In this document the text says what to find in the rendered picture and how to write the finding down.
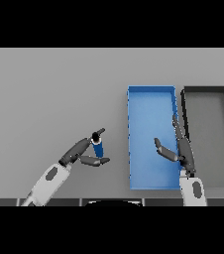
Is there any dark grey bin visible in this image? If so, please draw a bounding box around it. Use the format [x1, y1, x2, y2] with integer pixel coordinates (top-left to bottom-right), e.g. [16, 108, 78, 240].
[180, 85, 224, 190]

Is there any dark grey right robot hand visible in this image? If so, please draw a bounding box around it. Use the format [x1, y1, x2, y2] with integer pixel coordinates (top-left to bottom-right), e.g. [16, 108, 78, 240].
[154, 113, 197, 175]

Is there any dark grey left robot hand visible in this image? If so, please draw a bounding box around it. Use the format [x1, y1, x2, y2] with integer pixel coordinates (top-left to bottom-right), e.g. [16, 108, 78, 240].
[57, 127, 111, 168]

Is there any blue bin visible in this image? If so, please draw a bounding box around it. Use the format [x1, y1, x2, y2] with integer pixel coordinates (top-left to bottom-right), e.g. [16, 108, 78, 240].
[127, 84, 183, 191]

